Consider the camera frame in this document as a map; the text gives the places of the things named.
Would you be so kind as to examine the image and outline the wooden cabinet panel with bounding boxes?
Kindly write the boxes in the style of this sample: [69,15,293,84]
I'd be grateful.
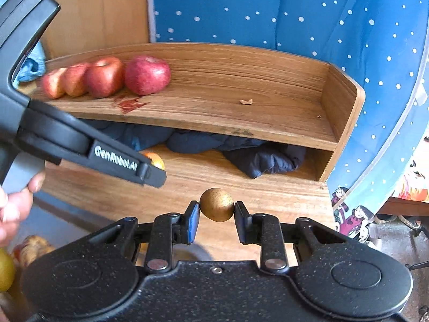
[42,0,149,59]

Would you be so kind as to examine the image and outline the wooden desk shelf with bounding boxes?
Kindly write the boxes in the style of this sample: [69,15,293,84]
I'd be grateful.
[18,41,367,182]

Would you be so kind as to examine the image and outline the striped pepino melon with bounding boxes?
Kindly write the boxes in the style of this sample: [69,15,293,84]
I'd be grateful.
[12,235,55,269]

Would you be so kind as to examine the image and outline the light blue coat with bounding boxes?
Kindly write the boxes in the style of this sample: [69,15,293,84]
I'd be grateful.
[14,42,46,84]

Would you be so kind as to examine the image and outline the blue polka dot fabric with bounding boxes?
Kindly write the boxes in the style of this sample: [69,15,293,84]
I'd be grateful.
[147,0,429,242]

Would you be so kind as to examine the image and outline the person's left hand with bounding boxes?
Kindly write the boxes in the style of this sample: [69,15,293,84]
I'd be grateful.
[0,171,46,247]

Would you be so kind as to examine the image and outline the rightmost dark red apple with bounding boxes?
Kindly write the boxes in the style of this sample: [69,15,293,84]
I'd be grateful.
[124,55,171,96]

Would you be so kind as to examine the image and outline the leftmost red apple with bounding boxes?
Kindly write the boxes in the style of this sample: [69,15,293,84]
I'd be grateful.
[41,68,67,100]

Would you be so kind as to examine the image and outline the dark blue jacket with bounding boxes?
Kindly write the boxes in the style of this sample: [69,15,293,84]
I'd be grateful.
[84,119,306,179]

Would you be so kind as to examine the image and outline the yellow lemon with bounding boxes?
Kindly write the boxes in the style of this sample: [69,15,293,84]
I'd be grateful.
[0,248,16,292]

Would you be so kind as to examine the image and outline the colourful bed blanket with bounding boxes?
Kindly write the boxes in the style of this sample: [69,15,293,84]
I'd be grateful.
[393,135,429,203]

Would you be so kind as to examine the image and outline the small brown kiwi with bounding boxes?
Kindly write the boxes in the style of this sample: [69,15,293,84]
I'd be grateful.
[199,188,234,222]

